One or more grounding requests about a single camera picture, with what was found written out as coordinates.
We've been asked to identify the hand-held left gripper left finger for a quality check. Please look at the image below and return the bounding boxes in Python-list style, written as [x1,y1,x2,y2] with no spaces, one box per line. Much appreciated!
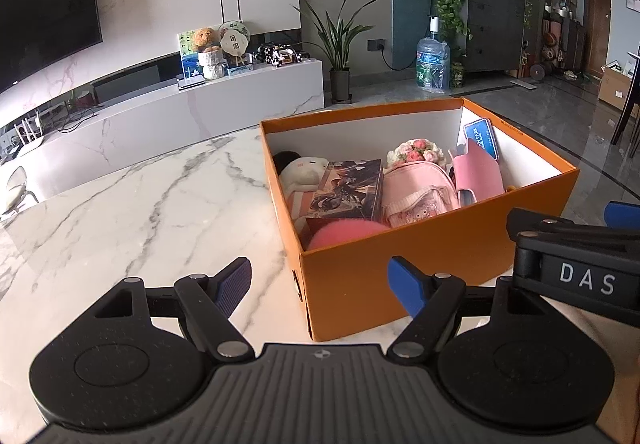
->
[75,257,255,361]

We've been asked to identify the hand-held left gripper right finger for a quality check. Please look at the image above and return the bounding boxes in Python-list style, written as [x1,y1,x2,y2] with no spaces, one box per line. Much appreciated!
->
[386,255,557,361]

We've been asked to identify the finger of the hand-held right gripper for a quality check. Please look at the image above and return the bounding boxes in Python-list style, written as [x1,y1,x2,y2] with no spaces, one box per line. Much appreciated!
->
[506,207,640,246]
[604,201,640,236]

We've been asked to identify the orange cardboard box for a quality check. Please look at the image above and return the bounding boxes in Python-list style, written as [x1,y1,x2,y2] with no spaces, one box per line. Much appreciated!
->
[259,97,581,342]

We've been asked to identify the pink round plush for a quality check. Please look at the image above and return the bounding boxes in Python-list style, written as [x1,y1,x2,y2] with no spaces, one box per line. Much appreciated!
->
[305,218,391,253]

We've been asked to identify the pink case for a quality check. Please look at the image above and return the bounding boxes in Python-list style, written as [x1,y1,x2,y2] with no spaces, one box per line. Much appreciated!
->
[448,141,505,211]

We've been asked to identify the pink mini backpack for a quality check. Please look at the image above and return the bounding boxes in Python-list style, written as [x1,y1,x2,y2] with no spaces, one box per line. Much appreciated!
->
[382,161,459,228]

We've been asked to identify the blue hang tag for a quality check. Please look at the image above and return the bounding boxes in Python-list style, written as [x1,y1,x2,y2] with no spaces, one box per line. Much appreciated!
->
[462,120,501,161]

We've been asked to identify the dark illustrated card box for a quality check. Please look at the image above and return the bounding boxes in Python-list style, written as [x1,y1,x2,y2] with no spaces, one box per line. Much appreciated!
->
[306,159,385,226]

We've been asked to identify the pink striped plush doll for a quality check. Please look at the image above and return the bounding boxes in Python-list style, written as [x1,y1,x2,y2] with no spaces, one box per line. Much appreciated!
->
[272,150,331,236]

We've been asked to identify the dark wooden chair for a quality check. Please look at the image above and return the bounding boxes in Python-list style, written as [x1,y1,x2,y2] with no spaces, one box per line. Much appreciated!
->
[610,51,640,146]

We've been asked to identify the brown cardboard carton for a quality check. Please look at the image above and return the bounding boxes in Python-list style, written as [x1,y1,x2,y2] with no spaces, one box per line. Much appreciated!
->
[598,64,637,106]

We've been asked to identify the white marble tv cabinet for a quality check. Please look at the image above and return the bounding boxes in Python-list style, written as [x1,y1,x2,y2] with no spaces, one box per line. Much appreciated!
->
[0,58,326,202]

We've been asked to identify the brown wooden door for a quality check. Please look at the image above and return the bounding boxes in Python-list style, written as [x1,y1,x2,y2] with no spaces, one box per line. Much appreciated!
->
[585,0,614,76]

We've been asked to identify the blue water jug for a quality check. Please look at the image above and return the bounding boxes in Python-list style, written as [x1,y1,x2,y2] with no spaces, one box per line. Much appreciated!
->
[416,16,451,93]

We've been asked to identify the teddy bear on stand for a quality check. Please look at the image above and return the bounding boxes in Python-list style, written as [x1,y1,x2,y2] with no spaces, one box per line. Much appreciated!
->
[197,49,227,81]

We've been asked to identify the black white toy cars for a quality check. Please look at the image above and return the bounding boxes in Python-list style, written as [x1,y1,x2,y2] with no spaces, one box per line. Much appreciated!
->
[252,43,311,68]

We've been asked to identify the white rolling stool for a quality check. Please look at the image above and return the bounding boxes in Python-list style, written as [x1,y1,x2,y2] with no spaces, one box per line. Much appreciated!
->
[0,165,40,220]

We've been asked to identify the round paper fan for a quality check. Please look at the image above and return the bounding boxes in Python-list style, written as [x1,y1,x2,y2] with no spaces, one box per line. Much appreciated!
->
[218,20,249,68]

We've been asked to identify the brown teddy bear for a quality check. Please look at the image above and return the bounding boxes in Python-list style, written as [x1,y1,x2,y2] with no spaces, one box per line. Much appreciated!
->
[191,26,221,54]

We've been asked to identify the white router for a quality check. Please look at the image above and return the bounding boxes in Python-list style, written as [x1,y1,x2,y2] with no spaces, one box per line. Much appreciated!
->
[12,116,46,148]

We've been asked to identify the potted long-leaf plant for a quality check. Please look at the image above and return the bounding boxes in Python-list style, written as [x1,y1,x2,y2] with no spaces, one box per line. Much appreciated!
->
[292,0,379,103]

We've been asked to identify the black television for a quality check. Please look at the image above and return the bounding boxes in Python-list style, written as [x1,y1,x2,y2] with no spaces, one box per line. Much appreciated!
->
[0,0,103,95]

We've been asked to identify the black cables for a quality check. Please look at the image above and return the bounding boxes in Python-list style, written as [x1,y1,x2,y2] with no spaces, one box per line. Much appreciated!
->
[52,104,103,134]

